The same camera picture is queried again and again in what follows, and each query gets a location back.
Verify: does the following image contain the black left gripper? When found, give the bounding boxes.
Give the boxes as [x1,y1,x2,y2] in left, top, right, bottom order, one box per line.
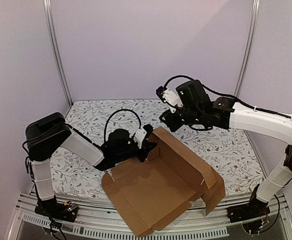
[114,141,157,163]

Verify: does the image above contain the brown cardboard paper box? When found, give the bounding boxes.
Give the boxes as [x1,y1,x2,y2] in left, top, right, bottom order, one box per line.
[101,127,226,237]

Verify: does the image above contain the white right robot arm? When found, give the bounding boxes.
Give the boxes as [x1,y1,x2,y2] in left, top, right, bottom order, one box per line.
[156,76,292,218]

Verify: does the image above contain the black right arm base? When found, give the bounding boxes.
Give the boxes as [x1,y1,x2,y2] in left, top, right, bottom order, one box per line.
[227,184,270,235]

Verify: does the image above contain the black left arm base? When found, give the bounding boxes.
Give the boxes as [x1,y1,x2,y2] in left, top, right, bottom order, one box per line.
[34,196,79,223]

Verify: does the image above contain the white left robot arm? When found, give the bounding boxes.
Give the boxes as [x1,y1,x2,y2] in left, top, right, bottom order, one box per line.
[22,112,157,217]

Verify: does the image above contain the floral patterned table mat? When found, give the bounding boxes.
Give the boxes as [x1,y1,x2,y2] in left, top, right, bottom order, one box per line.
[50,99,265,199]

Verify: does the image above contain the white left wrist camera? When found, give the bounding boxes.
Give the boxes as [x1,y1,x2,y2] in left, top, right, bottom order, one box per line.
[133,124,153,149]

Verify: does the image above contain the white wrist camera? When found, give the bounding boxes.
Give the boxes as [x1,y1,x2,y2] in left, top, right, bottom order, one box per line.
[156,86,183,113]
[133,124,153,149]

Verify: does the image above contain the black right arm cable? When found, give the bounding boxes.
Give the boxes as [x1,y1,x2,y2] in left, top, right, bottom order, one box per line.
[163,75,292,121]

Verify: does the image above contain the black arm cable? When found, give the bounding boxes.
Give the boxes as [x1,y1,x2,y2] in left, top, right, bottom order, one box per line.
[163,75,292,121]
[104,108,142,143]

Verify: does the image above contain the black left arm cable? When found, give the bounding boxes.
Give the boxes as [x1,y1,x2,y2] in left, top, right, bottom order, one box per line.
[104,108,142,143]

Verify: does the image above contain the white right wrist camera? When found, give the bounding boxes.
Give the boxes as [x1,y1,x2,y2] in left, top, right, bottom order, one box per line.
[156,86,183,113]

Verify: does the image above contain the aluminium front rail frame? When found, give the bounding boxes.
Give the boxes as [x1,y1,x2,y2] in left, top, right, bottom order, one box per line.
[6,192,292,240]

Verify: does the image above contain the right aluminium corner post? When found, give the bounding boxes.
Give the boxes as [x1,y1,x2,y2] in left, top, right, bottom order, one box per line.
[234,0,260,97]

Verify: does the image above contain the aluminium corner post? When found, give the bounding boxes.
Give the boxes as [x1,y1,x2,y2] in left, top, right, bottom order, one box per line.
[234,0,260,97]
[43,0,73,107]

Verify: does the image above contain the left aluminium corner post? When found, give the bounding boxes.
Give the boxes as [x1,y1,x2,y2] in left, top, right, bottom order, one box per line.
[43,0,73,107]

